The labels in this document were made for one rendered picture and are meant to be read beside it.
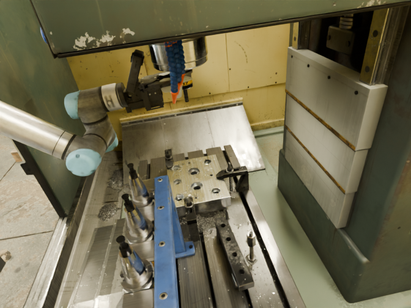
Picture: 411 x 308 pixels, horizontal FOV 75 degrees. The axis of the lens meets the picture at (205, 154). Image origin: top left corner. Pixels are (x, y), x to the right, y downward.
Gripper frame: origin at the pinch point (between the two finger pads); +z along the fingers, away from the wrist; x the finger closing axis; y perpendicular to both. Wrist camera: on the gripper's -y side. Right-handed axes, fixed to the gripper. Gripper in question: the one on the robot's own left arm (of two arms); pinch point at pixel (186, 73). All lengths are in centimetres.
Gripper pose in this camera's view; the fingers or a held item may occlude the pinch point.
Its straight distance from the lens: 81.6
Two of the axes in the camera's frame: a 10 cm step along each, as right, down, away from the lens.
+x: 1.6, 5.4, -8.3
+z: 9.7, -2.3, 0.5
